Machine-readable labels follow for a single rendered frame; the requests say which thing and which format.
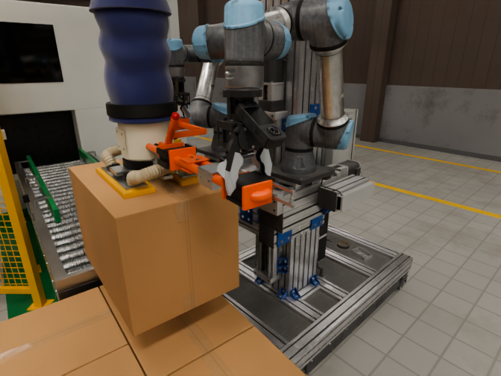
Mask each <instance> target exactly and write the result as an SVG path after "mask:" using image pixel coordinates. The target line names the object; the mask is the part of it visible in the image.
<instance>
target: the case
mask: <svg viewBox="0 0 501 376"><path fill-rule="evenodd" d="M103 166H105V163H104V162H99V163H91V164H85V165H80V166H72V167H69V174H70V178H71V182H72V189H73V193H74V197H75V204H76V208H77V213H78V220H79V224H80V228H81V235H82V239H83V246H84V250H85V254H86V256H87V257H88V259H89V261H90V262H91V264H92V266H93V268H94V270H95V271H96V273H97V275H98V276H99V278H100V280H101V282H102V283H103V285H104V287H105V289H106V290H107V292H108V294H109V295H110V297H111V298H112V300H113V303H114V304H115V306H116V307H117V309H118V311H119V312H120V314H121V316H122V318H123V319H124V321H125V323H126V325H127V326H128V328H129V330H130V332H131V333H132V335H133V336H137V335H139V334H141V333H143V332H145V331H147V330H150V329H152V328H154V327H156V326H157V325H160V324H162V323H163V322H167V321H168V320H170V319H173V318H174V317H176V316H179V315H180V314H183V313H185V312H187V311H189V310H191V309H193V308H195V307H197V306H200V305H202V304H204V303H206V302H208V301H210V300H212V299H214V298H217V297H219V296H220V295H223V294H224V293H226V292H229V291H230V290H232V289H235V288H237V287H239V214H238V205H237V204H234V203H233V202H231V201H229V200H227V199H223V198H222V197H221V189H217V190H214V191H212V190H211V189H208V188H206V187H205V186H203V185H201V184H199V183H196V184H190V185H186V186H181V185H179V184H178V183H176V182H174V181H173V180H171V179H167V180H163V179H162V178H160V177H158V178H154V179H151V180H148V181H147V182H148V183H150V184H151V185H152V186H154V187H155V190H156V192H154V193H150V194H147V195H141V196H137V197H133V198H127V199H123V198H122V197H121V196H120V195H119V194H118V193H117V192H116V191H115V190H114V189H113V188H112V187H111V186H110V185H109V184H108V183H107V182H106V181H105V180H104V179H103V178H102V177H101V176H100V175H99V174H98V173H97V172H96V170H95V169H96V168H98V167H103Z"/></svg>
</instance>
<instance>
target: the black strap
mask: <svg viewBox="0 0 501 376"><path fill-rule="evenodd" d="M106 110H107V115H108V116H110V117H113V118H122V119H144V118H155V117H162V116H170V115H171V114H172V113H173V112H177V111H178V106H177V101H175V100H173V101H171V102H169V103H163V104H144V105H120V104H111V103H110V101H109V102H107V103H106Z"/></svg>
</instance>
